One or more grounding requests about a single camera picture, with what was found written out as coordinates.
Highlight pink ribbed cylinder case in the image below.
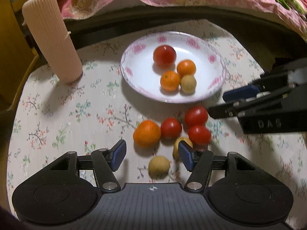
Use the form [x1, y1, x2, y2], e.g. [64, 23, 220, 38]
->
[22, 0, 83, 84]

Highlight small orange with navel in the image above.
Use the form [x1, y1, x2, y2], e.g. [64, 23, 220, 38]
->
[160, 71, 181, 92]

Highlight pale yellow longan fruit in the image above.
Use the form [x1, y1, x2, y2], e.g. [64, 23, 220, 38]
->
[173, 136, 194, 161]

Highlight floral tablecloth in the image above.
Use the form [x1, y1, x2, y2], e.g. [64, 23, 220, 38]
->
[6, 20, 306, 229]

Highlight tan longan fruit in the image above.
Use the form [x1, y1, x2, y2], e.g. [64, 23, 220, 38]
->
[181, 75, 197, 94]

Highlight smooth small orange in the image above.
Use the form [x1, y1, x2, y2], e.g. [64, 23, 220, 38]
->
[176, 59, 196, 77]

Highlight white floral plate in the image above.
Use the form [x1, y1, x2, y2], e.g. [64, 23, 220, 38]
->
[120, 31, 226, 104]

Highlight oblong red cherry tomato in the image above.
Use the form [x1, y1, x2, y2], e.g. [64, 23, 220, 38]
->
[184, 106, 209, 127]

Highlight red cherry tomato with stem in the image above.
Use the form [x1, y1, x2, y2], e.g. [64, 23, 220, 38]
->
[188, 125, 212, 146]

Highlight large wrinkled orange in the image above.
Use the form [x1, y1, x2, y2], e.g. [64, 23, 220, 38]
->
[133, 120, 161, 149]

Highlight brownish longan fruit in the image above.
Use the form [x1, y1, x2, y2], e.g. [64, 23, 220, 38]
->
[148, 156, 170, 180]

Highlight dark sofa edge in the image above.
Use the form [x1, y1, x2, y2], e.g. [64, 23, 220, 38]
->
[64, 6, 306, 71]

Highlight large red tomato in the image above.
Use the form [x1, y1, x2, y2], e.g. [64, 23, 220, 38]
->
[153, 45, 176, 68]

